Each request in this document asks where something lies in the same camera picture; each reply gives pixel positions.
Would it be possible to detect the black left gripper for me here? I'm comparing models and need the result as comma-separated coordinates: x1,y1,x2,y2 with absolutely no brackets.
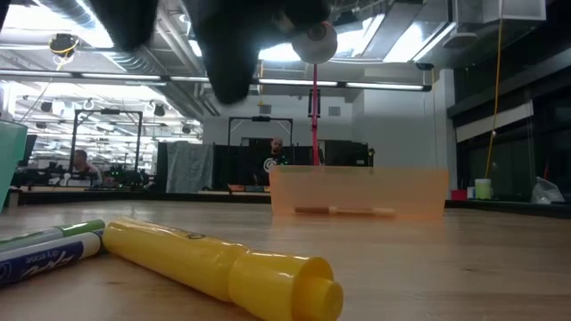
186,0,334,104

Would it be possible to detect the yellow Sharpie highlighter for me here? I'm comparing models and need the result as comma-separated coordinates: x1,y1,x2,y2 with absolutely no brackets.
101,217,345,321

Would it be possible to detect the green thin dry-erase marker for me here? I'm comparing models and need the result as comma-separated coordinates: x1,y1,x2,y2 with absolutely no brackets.
0,218,106,251

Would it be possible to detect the navy thin dry-erase marker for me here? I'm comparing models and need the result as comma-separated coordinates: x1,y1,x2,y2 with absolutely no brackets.
0,230,103,287

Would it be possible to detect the ceiling light strip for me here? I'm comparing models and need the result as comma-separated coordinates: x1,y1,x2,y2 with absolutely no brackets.
0,70,197,84
257,78,433,93

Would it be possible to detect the black ceiling dome device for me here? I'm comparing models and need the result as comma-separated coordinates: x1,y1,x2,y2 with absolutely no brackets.
47,32,81,58

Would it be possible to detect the person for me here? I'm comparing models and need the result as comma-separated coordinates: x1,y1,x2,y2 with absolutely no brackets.
64,149,103,187
256,136,289,186

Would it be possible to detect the red desk lamp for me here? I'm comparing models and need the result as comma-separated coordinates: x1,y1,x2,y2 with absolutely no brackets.
289,20,339,167

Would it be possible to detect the grey cloth cover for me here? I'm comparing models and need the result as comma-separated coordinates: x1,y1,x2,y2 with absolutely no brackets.
165,141,215,193

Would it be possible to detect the teal translucent plastic bin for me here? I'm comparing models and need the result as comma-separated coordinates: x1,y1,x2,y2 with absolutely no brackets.
0,119,29,213

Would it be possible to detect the orange translucent plastic bin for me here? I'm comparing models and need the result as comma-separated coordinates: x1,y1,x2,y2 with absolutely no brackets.
269,164,451,220

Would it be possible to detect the lime green cup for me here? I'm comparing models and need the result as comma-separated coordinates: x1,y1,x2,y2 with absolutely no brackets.
474,177,492,201

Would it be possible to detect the clear plastic bag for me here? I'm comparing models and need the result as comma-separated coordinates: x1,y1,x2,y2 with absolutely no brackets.
530,176,566,205

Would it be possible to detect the black background rig frame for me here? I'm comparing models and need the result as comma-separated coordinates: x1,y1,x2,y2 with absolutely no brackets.
69,108,144,175
228,115,294,148

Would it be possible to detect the black partition wall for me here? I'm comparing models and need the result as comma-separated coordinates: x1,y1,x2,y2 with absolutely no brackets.
155,140,371,193

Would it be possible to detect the yellow extension cord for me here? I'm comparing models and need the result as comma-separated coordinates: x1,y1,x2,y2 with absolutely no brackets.
484,0,505,179

